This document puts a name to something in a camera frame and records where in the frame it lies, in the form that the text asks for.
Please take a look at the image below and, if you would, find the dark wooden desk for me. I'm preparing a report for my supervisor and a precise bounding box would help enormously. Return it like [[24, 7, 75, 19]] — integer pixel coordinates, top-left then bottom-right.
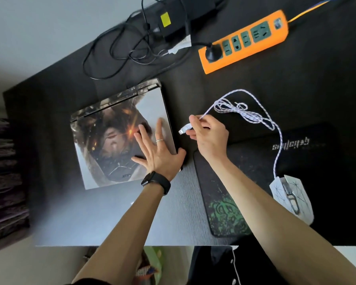
[[3, 0, 356, 247]]

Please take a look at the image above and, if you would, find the green plastic bag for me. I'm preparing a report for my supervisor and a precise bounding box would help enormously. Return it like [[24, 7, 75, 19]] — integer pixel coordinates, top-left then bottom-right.
[[135, 246, 164, 285]]

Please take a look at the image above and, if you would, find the black smartwatch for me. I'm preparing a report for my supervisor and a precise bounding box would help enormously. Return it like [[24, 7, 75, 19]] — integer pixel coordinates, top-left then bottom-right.
[[141, 171, 171, 196]]

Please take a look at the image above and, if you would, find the cream and purple curtain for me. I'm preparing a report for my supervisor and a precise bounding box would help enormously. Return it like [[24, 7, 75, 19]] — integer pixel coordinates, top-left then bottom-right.
[[0, 117, 30, 244]]

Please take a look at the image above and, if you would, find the person's right forearm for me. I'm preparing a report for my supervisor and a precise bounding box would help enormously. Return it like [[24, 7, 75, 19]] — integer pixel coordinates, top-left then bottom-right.
[[209, 154, 356, 285]]

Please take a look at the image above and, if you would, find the yellow power strip cable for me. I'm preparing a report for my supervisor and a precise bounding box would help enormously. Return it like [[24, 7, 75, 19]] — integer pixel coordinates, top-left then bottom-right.
[[288, 0, 345, 23]]

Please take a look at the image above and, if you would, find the black green mouse pad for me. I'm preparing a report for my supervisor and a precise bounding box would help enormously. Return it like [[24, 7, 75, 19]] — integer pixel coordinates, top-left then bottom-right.
[[193, 123, 349, 238]]

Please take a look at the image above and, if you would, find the person's left forearm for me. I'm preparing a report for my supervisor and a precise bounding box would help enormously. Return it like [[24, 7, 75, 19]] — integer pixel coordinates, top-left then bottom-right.
[[72, 182, 165, 285]]

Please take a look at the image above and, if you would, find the white geometric mouse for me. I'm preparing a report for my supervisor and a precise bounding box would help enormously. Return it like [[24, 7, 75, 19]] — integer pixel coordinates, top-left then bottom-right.
[[269, 174, 314, 226]]

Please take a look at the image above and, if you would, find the black power cord white tag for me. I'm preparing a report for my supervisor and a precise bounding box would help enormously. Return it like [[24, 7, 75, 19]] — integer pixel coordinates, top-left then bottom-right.
[[163, 34, 223, 63]]

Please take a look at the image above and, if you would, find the white braided mouse cable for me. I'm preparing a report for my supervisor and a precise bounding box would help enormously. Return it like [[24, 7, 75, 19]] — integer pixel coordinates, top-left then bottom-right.
[[178, 89, 283, 179]]

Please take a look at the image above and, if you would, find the black shirt white piping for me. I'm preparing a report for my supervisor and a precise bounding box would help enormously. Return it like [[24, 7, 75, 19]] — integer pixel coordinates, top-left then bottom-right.
[[187, 245, 288, 285]]

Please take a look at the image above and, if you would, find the person's left hand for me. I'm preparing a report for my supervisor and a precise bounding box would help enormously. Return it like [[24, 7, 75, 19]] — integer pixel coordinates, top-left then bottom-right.
[[131, 118, 187, 182]]

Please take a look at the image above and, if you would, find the long black charging cable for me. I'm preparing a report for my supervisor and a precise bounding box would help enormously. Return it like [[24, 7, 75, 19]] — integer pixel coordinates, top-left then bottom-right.
[[82, 0, 193, 80]]

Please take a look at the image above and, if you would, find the black power adapter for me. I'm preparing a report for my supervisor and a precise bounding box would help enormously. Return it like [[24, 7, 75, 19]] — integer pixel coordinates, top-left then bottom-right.
[[154, 0, 219, 38]]

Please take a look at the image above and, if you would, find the orange power strip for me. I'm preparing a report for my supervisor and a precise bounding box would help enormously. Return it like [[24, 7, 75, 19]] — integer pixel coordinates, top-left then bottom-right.
[[198, 9, 289, 75]]

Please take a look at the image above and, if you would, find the person's right hand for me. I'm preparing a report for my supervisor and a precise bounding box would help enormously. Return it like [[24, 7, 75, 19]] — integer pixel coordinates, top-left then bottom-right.
[[185, 114, 229, 163]]

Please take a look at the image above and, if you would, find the laptop with printed lid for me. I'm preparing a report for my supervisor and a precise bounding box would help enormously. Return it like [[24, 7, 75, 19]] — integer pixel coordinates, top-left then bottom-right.
[[70, 78, 178, 190]]

